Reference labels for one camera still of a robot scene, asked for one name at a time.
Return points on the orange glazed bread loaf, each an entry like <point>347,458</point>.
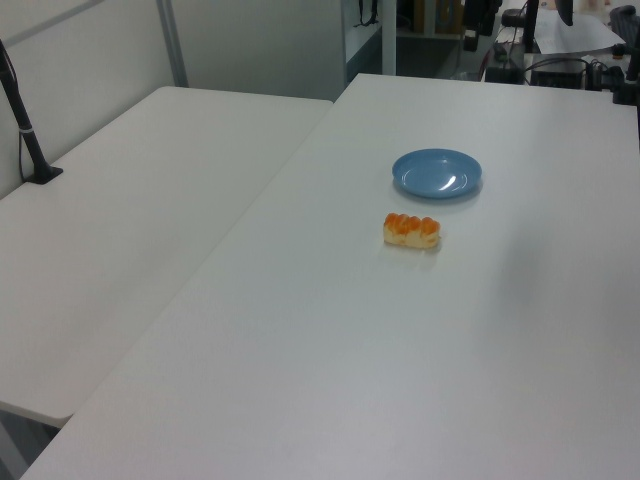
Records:
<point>411,234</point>

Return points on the blue round plate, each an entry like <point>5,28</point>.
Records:
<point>436,174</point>

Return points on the white shelf unit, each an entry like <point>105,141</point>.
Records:
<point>387,35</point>

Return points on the small black electronic device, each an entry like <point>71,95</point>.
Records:
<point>504,70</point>

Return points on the black equipment box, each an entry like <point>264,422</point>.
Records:
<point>559,74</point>

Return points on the thin black stand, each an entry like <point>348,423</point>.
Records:
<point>530,25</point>

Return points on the black pole with base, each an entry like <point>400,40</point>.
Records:
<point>24,127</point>

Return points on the white paper sheet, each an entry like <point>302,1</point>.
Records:
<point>575,35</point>

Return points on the grey metal partition post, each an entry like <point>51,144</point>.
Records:
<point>172,45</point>

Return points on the black clamp mount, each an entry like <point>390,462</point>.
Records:
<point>620,87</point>

